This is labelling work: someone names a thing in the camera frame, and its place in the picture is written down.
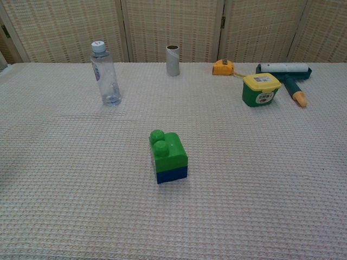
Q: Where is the green toy block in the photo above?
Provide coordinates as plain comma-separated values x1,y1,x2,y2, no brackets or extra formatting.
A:
148,129,189,174

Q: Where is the blue toy block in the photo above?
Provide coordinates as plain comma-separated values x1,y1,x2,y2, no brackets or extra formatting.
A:
156,165,189,185

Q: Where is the grey cardboard tube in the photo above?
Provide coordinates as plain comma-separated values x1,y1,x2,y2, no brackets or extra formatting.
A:
165,44,181,77

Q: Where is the yellow tape measure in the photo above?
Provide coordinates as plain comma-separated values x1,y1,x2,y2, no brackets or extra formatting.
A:
211,58,246,79

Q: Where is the clear plastic water bottle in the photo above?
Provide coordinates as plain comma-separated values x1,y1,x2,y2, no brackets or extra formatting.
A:
90,40,123,107

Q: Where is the white woven tablecloth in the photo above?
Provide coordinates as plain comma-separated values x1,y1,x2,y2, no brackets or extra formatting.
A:
0,62,347,260

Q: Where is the green container with yellow lid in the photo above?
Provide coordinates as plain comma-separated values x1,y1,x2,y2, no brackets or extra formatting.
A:
242,73,282,108

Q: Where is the beige woven screen panel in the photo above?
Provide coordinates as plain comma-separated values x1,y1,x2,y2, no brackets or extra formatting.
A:
286,0,347,63
120,0,226,63
0,0,131,64
218,0,310,63

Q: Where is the teal lint roller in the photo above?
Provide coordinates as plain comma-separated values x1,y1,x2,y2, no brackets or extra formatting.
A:
255,62,313,108

